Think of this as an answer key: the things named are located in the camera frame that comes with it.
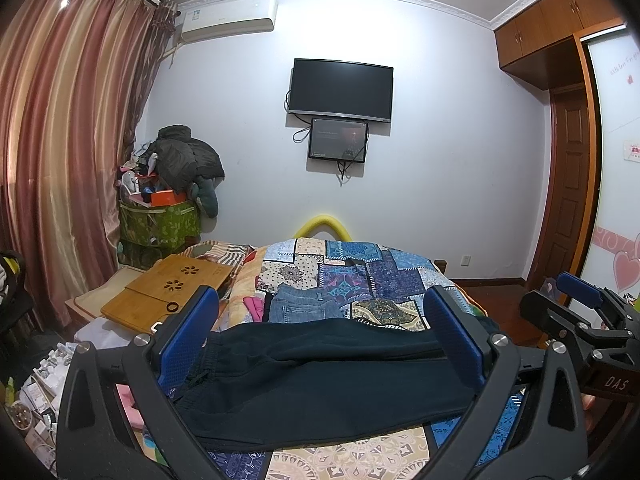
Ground dark navy pants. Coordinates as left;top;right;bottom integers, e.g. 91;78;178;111
174;318;474;452

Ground brown wooden door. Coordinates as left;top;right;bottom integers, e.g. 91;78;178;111
527;86;590;289

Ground bamboo lap desk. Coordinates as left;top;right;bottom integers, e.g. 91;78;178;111
101;255;232;334

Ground patchwork blue bedspread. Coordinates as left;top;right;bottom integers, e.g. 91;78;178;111
204;237;526;480

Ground colourful fleece blanket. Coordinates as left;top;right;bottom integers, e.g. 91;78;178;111
213;246;267;332

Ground pink cloth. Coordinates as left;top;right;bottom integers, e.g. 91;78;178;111
243;296;265;323

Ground green storage bag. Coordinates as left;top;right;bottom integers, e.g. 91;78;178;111
116;202;201;270

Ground folded blue jeans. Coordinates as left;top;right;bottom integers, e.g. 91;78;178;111
268;285;345;324

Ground white sliding wardrobe door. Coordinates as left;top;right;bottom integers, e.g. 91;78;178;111
582;25;639;298

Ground brown wooden wardrobe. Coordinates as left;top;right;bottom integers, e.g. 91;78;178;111
493;0;627;92

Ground dark jacket pile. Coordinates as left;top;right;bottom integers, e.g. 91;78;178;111
139;125;224;192

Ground pink striped curtain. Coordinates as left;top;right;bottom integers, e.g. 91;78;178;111
1;0;176;326

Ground white air conditioner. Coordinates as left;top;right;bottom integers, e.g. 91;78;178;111
180;0;278;44

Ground small wall monitor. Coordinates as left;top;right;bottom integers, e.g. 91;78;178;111
308;118;369;164

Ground black wall television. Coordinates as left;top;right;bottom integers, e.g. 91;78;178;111
288;58;394;122

